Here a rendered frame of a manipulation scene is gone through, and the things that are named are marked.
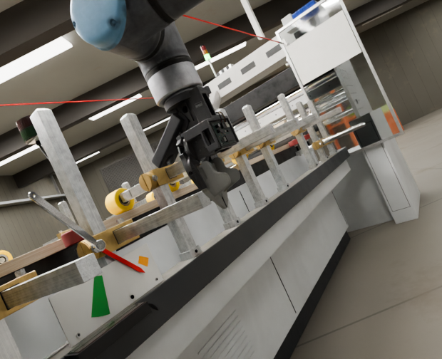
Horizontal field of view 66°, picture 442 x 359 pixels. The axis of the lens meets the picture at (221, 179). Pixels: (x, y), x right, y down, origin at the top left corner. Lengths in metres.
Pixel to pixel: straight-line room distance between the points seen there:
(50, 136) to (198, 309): 0.57
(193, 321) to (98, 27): 0.73
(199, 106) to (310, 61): 2.30
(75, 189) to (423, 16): 13.48
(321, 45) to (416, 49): 10.73
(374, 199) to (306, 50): 1.29
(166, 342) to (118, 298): 0.18
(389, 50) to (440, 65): 1.68
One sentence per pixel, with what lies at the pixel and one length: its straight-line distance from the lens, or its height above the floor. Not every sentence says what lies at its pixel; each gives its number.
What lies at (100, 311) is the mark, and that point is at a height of 0.72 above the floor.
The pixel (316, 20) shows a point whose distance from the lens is 2.88.
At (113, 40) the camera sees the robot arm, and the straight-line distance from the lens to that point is 0.52.
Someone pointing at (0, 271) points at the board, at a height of 0.88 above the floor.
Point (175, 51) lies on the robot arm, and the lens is 0.62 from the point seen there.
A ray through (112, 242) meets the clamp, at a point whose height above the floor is 0.84.
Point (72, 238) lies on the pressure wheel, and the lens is 0.92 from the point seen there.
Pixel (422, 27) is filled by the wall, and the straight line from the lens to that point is 13.77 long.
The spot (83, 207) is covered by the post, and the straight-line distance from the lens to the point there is 0.81.
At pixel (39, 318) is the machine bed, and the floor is 0.75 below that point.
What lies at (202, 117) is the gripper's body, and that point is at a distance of 0.59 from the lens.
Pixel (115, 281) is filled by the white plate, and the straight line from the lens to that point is 0.80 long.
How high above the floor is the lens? 0.86
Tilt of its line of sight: level
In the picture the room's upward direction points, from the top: 25 degrees counter-clockwise
